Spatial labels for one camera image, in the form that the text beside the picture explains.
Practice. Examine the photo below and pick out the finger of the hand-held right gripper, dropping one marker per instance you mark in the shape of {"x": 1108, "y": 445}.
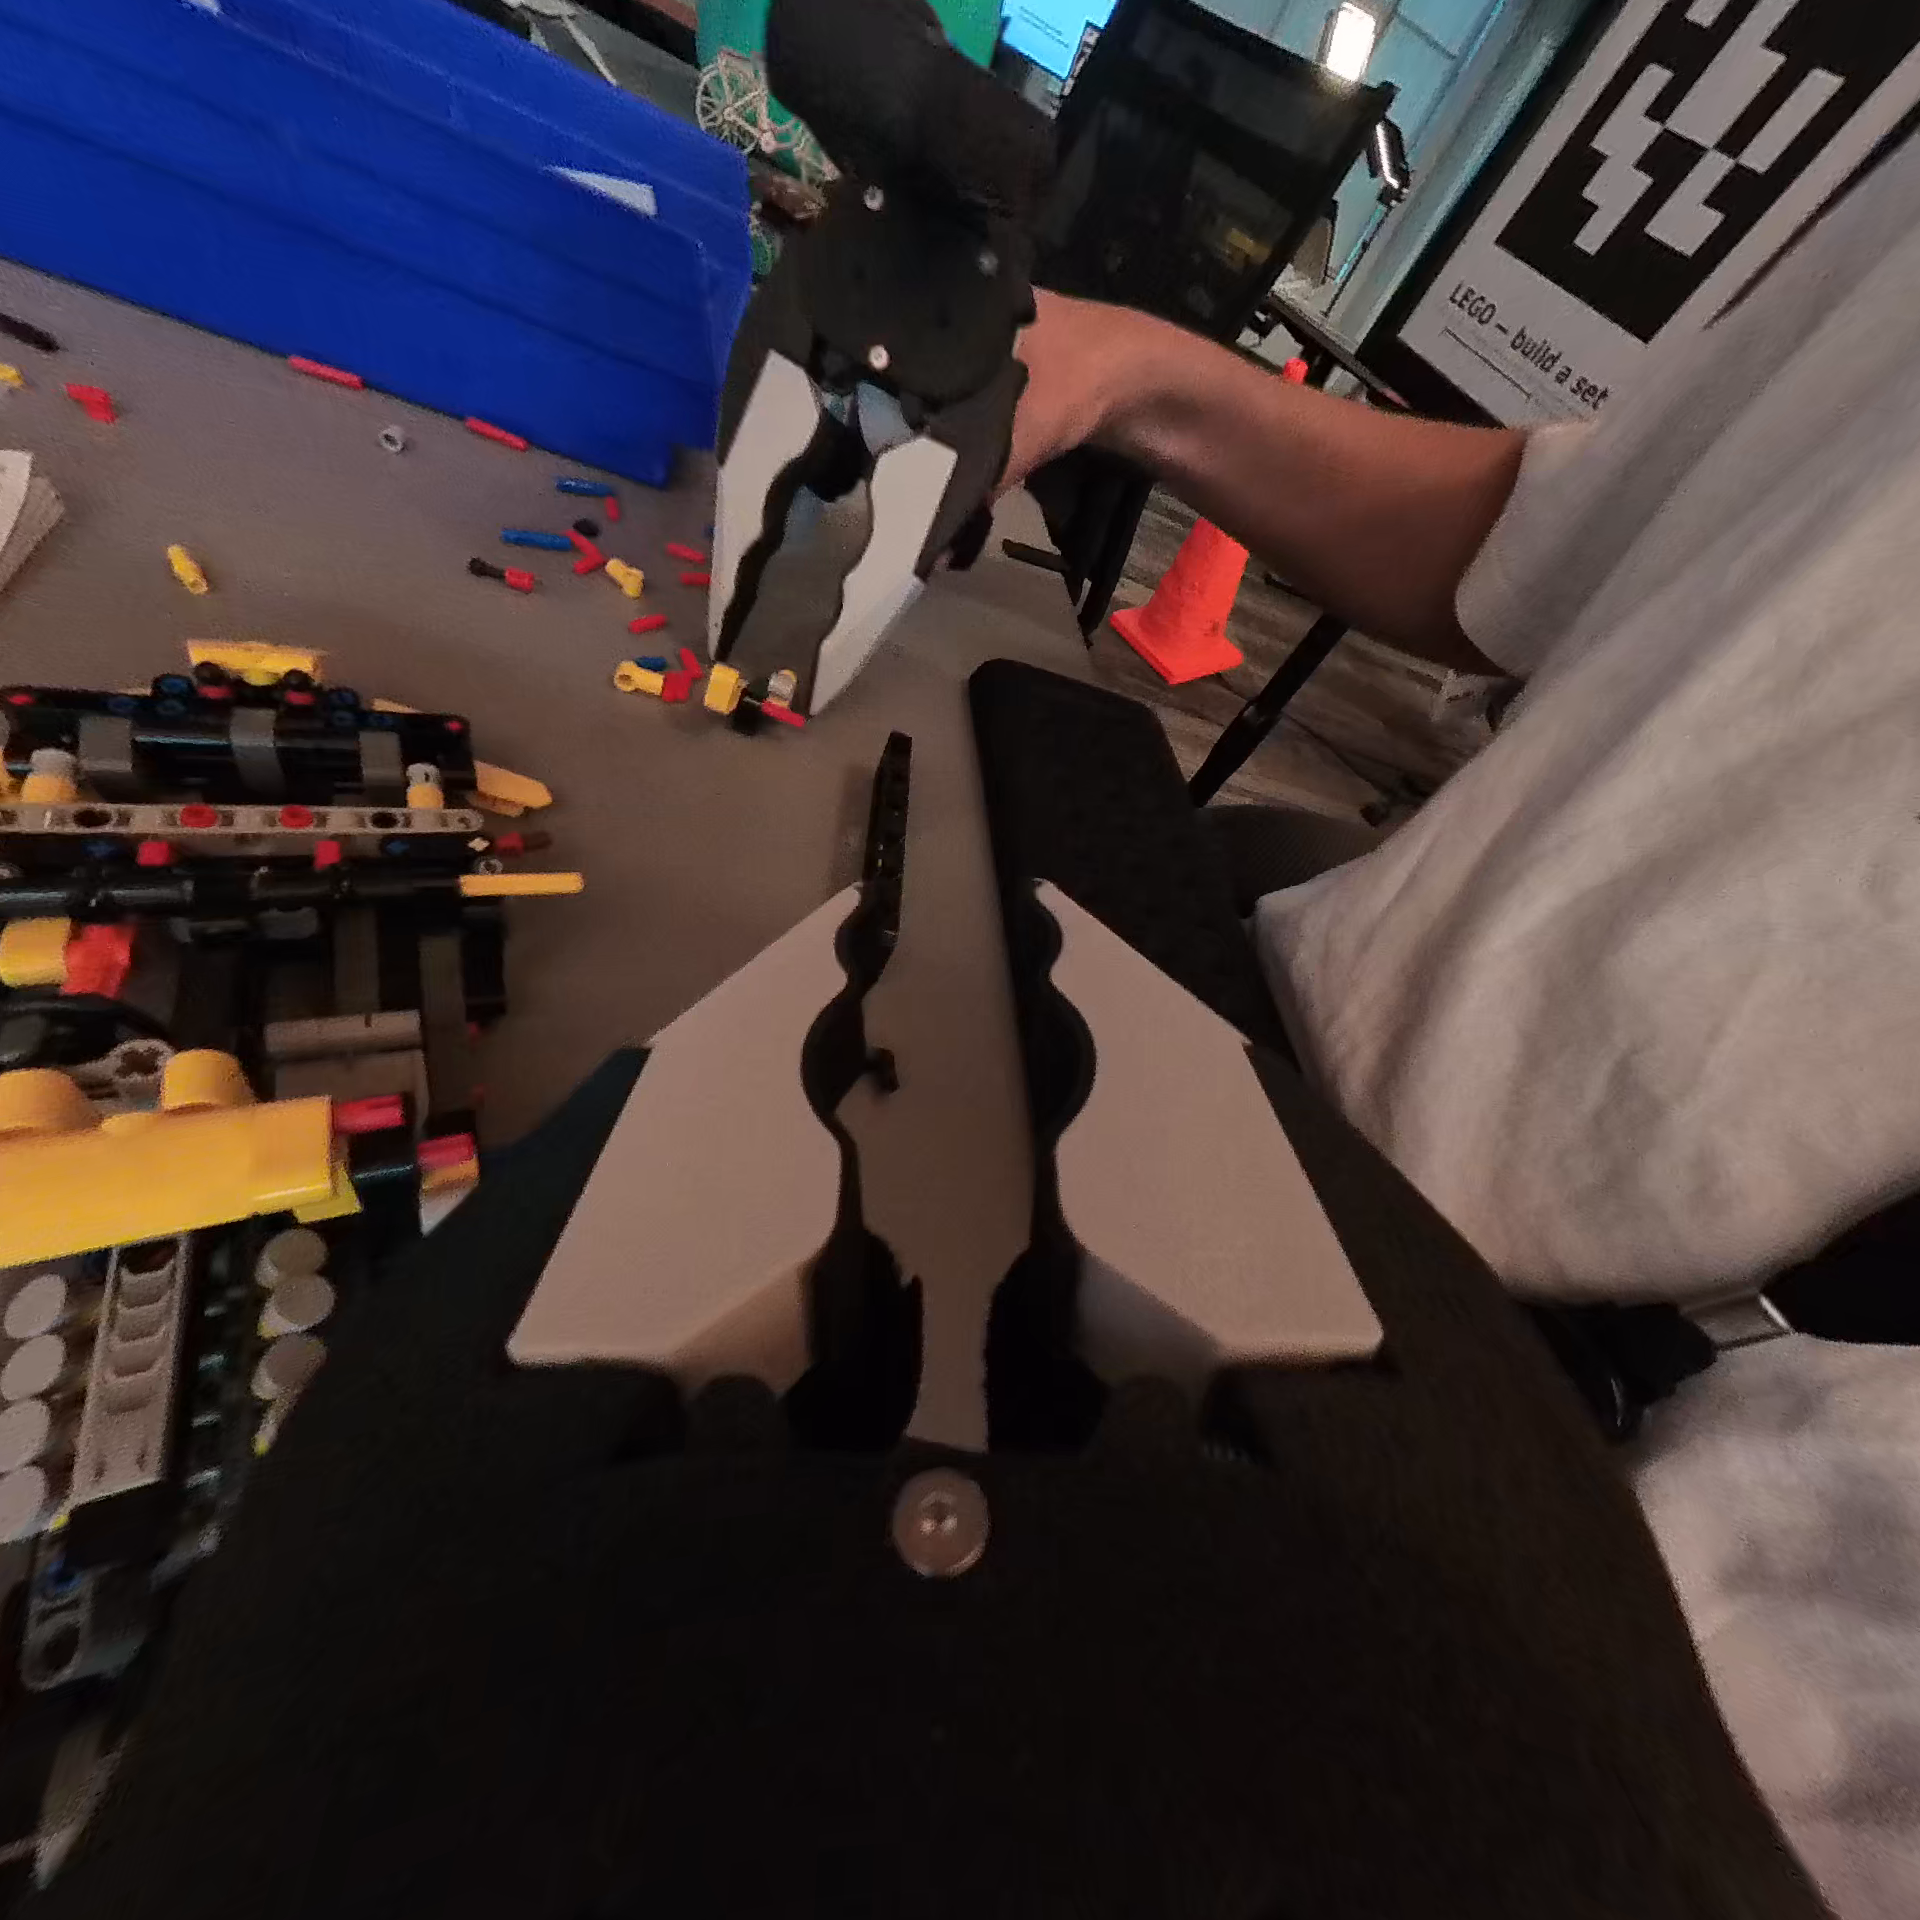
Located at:
{"x": 886, "y": 570}
{"x": 750, "y": 494}

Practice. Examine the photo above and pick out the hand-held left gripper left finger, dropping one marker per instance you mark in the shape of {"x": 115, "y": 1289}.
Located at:
{"x": 690, "y": 1201}

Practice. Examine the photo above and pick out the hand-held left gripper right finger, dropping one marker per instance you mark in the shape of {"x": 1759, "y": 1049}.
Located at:
{"x": 1200, "y": 1201}

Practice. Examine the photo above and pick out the black lego connector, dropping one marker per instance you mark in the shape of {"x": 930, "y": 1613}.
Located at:
{"x": 746, "y": 717}

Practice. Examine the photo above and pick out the black lego frame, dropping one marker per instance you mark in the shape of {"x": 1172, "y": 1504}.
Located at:
{"x": 886, "y": 840}

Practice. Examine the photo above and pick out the lego car model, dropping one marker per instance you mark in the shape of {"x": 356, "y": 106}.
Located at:
{"x": 182, "y": 1049}

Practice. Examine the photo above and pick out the person's right forearm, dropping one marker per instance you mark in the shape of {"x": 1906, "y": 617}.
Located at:
{"x": 1320, "y": 481}

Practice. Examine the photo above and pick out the scattered small lego pieces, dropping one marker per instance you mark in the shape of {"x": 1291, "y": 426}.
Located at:
{"x": 323, "y": 371}

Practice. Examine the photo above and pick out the yellow lego pin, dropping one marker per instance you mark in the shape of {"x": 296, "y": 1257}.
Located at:
{"x": 186, "y": 570}

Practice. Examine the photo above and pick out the lego instruction booklet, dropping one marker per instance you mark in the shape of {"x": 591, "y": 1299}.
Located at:
{"x": 23, "y": 518}

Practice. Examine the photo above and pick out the person's right hand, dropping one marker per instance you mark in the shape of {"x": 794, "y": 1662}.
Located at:
{"x": 1072, "y": 389}

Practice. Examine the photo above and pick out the miniature bicycle model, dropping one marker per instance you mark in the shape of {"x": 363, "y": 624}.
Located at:
{"x": 756, "y": 113}

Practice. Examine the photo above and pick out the black monitor screen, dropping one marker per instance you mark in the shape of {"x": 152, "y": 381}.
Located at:
{"x": 1058, "y": 31}

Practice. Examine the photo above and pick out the teal container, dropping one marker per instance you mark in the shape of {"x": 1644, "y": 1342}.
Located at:
{"x": 735, "y": 31}

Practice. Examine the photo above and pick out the blue plastic bin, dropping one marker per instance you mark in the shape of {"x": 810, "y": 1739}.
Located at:
{"x": 376, "y": 224}

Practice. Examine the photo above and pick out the square code card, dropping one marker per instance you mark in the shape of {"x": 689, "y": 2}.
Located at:
{"x": 1650, "y": 182}

